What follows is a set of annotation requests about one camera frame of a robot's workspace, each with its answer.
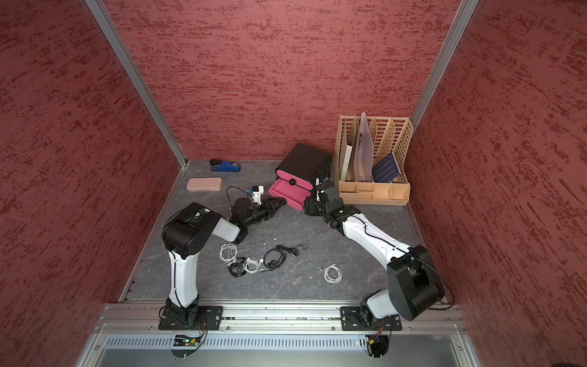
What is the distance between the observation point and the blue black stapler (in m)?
1.17

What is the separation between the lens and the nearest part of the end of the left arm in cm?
80

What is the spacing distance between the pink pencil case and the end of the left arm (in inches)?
12.3

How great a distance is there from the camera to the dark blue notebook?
3.28 ft

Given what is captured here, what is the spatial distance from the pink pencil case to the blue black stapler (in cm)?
6
